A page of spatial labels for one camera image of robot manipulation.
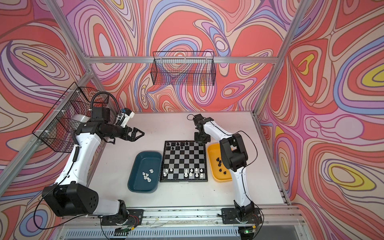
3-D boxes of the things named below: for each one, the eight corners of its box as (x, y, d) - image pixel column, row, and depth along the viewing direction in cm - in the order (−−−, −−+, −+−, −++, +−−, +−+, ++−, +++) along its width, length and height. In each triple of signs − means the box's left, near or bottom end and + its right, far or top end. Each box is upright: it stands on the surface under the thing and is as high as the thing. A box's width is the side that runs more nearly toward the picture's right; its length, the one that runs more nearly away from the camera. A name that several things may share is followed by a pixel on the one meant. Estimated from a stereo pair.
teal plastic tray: (129, 193, 83) (125, 189, 78) (139, 156, 98) (136, 151, 92) (159, 193, 83) (157, 189, 78) (164, 156, 98) (162, 151, 92)
